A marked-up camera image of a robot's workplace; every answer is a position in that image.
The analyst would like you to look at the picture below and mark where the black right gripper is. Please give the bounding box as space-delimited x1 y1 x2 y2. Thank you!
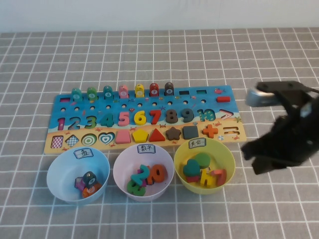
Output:
240 96 319 175

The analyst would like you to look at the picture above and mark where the orange wooden plus sign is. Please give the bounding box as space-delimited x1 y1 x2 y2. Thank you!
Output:
202 124 218 138

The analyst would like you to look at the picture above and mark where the yellow plastic bowl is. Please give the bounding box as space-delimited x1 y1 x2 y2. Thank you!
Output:
173 137 236 196

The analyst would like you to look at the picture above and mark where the green wooden circle piece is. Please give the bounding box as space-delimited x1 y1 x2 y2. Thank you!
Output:
193 152 210 170

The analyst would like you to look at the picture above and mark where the dark grey wooden square piece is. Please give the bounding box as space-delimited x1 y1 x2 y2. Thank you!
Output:
182 125 199 139

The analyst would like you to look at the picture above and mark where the brown wooden star piece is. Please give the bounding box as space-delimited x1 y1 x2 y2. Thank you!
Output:
165 126 182 141

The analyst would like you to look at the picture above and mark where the colourful wooden number puzzle board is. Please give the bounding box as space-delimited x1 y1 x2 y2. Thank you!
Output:
43 85 247 155

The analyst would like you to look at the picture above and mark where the red wooden triangle piece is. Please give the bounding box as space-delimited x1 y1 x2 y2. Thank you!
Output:
149 128 166 142

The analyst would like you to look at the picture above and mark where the yellow wooden pentagon piece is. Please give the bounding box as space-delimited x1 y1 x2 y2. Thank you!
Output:
132 129 150 143

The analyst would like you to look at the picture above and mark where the pale pink plastic bowl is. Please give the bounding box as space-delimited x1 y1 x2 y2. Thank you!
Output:
113 143 175 203

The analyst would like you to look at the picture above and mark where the pink wooden trapezoid piece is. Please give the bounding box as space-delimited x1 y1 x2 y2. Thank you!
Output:
115 130 132 144

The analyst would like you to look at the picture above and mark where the light blue plastic bowl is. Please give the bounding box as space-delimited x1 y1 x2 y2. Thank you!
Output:
46 146 111 206

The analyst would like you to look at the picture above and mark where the yellow wooden equals sign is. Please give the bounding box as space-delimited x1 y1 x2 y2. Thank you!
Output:
199 168 216 188

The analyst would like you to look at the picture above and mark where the dark grey wooden numeral 9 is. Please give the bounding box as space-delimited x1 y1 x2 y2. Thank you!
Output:
181 108 195 123

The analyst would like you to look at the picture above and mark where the brown wooden numeral 8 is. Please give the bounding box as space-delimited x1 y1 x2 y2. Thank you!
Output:
165 109 181 124

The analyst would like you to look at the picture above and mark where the orange wooden numeral 10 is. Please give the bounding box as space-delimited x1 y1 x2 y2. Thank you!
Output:
146 163 167 184

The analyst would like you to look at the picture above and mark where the brown wooden fish number 8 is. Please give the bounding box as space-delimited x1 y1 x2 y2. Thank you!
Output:
164 82 175 97

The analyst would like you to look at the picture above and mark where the red wooden numeral 7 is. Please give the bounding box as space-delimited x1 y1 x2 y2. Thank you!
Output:
149 110 165 125

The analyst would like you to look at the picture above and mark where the red wooden fish number 7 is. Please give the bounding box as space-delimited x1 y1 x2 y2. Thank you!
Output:
149 82 160 98

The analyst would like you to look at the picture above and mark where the yellow wooden numeral 6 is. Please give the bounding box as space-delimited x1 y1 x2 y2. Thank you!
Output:
134 110 150 126

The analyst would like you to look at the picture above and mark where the green wooden numeral 3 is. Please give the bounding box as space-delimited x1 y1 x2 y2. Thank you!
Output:
127 179 147 197

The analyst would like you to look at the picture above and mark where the yellow wooden fish number 6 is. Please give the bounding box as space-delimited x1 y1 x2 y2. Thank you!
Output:
134 83 145 99

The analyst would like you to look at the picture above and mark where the grey white checked tablecloth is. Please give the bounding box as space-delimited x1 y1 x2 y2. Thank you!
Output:
0 27 319 239

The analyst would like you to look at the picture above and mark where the pink wooden numeral 5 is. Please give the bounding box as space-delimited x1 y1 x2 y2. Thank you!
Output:
118 111 133 127

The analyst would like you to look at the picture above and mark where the pink wooden fish number 5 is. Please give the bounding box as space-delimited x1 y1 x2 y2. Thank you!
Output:
118 85 129 100

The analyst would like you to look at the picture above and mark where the teal wooden numeral 4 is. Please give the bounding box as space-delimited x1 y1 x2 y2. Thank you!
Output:
100 113 117 127

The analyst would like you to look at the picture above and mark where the teal wooden fish number 4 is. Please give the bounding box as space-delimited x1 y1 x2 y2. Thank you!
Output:
103 85 114 100

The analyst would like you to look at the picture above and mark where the dark wooden fish number 9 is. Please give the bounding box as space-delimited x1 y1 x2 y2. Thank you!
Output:
82 171 97 188

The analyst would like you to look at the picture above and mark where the green wooden fish number 3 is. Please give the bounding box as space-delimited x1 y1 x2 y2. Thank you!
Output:
86 86 98 102

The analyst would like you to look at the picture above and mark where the teal wooden fish number 2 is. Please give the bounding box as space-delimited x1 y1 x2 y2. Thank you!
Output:
71 87 84 102

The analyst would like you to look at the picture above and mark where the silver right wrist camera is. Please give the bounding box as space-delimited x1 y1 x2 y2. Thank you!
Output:
245 88 278 108

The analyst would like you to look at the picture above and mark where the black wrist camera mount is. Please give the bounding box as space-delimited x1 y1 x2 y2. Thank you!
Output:
256 80 315 120

